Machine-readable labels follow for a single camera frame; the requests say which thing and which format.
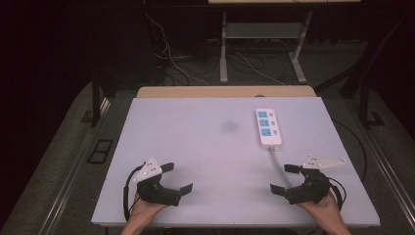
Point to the person's right hand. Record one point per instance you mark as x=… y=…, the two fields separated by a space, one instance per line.
x=324 y=210

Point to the person's left hand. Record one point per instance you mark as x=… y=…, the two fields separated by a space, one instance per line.
x=143 y=212

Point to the white power strip blue sockets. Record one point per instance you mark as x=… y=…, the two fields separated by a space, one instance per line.
x=268 y=127

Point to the grey metal desk frame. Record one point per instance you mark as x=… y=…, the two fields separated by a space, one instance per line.
x=261 y=30

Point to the metal floor rail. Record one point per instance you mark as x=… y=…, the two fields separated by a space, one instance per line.
x=75 y=163
x=388 y=169

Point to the black upright stand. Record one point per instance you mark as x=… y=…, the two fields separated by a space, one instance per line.
x=96 y=104
x=365 y=104

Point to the black floor socket frame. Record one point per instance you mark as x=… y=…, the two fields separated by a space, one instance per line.
x=99 y=151

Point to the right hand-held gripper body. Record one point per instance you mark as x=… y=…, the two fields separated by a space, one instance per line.
x=310 y=189

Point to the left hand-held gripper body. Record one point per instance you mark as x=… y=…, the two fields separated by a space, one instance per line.
x=153 y=191

